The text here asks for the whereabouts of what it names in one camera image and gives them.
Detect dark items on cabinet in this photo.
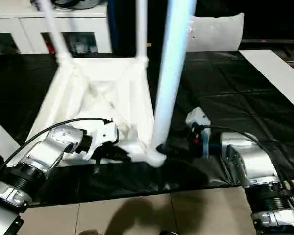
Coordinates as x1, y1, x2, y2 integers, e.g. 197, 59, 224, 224
31, 0, 108, 10

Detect white plastic table top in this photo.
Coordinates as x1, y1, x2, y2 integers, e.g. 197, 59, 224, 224
26, 55, 168, 168

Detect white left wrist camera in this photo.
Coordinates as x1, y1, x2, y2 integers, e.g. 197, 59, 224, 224
84, 121, 121, 161

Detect black table mat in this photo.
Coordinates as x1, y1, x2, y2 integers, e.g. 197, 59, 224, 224
0, 49, 294, 206

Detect white flat board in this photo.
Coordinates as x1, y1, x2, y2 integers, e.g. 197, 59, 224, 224
239, 49, 294, 116

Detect grey cushion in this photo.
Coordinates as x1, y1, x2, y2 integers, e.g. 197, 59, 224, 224
185, 13, 245, 52

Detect white glass-door cabinet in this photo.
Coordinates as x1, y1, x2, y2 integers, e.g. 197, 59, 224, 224
0, 0, 112, 55

